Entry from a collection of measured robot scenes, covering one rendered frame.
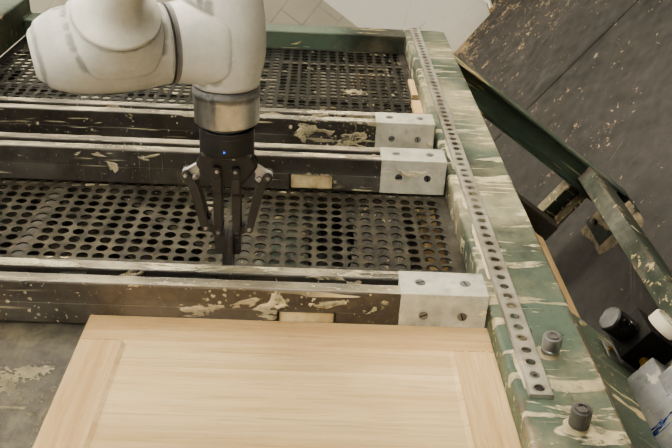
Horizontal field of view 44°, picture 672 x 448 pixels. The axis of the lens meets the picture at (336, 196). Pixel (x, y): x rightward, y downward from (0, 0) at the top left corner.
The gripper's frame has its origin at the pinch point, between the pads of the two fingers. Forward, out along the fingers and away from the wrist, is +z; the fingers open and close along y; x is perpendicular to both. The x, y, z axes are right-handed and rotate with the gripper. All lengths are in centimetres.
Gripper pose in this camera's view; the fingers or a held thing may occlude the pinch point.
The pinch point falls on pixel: (228, 252)
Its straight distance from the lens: 123.9
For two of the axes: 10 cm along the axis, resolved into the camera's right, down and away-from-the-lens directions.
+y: -10.0, -0.4, -0.3
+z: -0.5, 8.9, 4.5
